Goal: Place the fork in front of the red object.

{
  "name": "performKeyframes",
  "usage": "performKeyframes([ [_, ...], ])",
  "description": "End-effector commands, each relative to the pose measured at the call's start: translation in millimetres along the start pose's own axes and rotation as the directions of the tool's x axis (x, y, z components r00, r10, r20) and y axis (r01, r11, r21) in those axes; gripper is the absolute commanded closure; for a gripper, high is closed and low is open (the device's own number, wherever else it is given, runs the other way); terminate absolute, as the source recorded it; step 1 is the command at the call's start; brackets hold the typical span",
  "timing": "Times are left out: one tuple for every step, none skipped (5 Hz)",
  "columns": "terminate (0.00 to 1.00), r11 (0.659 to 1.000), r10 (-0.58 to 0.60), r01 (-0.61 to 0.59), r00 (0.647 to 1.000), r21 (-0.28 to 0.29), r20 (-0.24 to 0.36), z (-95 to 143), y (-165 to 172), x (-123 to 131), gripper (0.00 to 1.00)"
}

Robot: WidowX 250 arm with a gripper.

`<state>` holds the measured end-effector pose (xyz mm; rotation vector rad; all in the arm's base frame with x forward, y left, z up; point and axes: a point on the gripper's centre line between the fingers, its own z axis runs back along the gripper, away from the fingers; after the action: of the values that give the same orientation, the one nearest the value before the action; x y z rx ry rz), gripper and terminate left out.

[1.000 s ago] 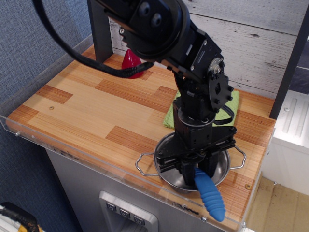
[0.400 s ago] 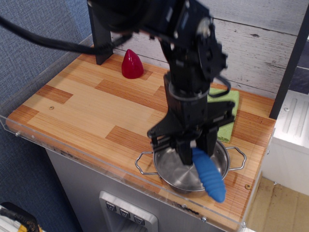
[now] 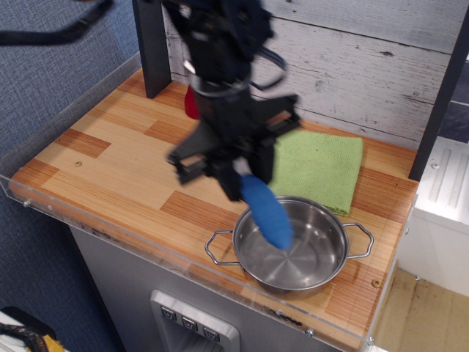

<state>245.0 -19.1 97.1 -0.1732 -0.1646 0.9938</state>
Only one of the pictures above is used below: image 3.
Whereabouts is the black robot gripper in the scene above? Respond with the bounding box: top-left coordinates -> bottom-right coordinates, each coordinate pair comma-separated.
168,87 -> 300,202

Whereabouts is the blue handled metal fork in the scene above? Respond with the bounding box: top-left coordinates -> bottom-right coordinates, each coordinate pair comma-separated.
233,158 -> 294,250

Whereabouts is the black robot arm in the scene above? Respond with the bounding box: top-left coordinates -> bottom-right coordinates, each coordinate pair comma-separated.
163,1 -> 300,201

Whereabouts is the stainless steel pot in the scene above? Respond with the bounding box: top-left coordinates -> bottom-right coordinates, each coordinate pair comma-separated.
204,195 -> 375,301

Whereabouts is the green folded cloth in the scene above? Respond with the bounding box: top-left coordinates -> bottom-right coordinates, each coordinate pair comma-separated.
270,131 -> 363,216

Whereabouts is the red plastic cup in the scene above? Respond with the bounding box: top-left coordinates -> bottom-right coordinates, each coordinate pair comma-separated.
184,86 -> 199,120

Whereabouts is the silver dispenser button panel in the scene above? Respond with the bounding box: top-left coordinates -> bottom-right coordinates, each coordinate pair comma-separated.
150,290 -> 240,351

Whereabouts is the grey toy fridge cabinet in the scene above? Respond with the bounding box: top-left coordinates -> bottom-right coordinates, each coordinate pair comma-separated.
67,224 -> 330,352

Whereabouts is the white toy sink unit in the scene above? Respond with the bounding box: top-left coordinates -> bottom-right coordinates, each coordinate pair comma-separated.
396,137 -> 468,296

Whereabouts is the clear acrylic table guard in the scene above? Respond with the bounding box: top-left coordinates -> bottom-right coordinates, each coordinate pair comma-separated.
1,71 -> 417,351

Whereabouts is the yellow object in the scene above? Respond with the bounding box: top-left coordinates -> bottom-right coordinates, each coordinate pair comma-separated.
39,335 -> 65,352

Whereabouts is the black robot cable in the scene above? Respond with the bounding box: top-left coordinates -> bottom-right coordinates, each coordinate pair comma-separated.
250,45 -> 288,92

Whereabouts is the dark grey left post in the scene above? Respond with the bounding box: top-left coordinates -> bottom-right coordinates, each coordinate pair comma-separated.
132,0 -> 172,98

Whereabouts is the dark grey post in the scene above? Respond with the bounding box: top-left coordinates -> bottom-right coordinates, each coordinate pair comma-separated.
408,8 -> 468,181
132,0 -> 172,98

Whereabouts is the dark grey right post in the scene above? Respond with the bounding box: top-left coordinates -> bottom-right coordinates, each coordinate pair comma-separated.
408,8 -> 468,181

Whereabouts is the black braided cable sleeve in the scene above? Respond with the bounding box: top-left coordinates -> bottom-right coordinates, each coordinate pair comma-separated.
0,322 -> 43,352

